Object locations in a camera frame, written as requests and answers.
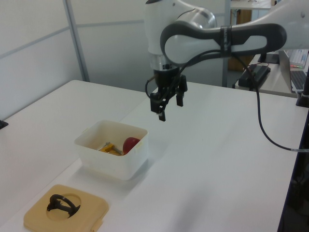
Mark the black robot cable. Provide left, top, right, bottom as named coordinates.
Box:
left=159, top=49, right=309, bottom=153

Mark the silver laptop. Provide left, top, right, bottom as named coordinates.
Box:
left=278, top=49, right=309, bottom=93

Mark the black lid handle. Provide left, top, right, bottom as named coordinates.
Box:
left=46, top=194, right=81, bottom=219

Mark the yellow clamp tool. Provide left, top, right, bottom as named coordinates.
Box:
left=97, top=142, right=125, bottom=157

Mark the grey office desk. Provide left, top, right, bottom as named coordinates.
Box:
left=232, top=51, right=309, bottom=99

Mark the beige container lid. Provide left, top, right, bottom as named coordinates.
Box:
left=23, top=184, right=109, bottom=232

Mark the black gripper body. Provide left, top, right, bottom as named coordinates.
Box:
left=154, top=68, right=182, bottom=94

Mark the white keyboard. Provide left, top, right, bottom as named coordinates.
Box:
left=288, top=48, right=309, bottom=70

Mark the white plastic container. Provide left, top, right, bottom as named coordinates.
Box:
left=74, top=119, right=148, bottom=181

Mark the black electronics box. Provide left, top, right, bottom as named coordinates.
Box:
left=238, top=63, right=271, bottom=91

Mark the red toy apple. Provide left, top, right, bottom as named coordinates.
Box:
left=123, top=137, right=141, bottom=155

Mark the black monitor stand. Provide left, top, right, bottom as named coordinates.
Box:
left=257, top=51, right=281, bottom=65

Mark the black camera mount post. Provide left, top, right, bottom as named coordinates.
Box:
left=295, top=64, right=309, bottom=107

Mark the grey partition post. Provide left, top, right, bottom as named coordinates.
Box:
left=63, top=0, right=91, bottom=83

